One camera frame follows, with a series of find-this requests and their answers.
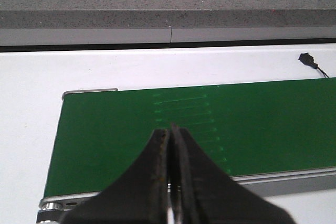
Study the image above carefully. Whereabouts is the small black clip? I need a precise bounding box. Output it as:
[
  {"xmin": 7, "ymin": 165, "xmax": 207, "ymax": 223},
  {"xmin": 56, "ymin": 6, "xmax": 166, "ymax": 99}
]
[{"xmin": 298, "ymin": 52, "xmax": 318, "ymax": 69}]

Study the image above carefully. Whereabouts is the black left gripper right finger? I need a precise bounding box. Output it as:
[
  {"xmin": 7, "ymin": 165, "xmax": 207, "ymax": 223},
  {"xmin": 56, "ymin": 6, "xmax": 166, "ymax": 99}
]
[{"xmin": 169, "ymin": 124, "xmax": 294, "ymax": 223}]

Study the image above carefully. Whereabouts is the aluminium conveyor frame rail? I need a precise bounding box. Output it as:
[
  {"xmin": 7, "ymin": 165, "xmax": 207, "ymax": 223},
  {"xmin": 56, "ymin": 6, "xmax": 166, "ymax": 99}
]
[{"xmin": 36, "ymin": 80, "xmax": 335, "ymax": 223}]

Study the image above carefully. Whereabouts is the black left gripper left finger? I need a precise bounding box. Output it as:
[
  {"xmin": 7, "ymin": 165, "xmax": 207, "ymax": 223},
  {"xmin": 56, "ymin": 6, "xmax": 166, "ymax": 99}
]
[{"xmin": 60, "ymin": 129, "xmax": 169, "ymax": 223}]

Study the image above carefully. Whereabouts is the grey speckled stone slab left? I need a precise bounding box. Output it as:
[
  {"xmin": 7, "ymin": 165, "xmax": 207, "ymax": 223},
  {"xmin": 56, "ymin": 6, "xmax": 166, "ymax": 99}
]
[{"xmin": 1, "ymin": 0, "xmax": 335, "ymax": 28}]

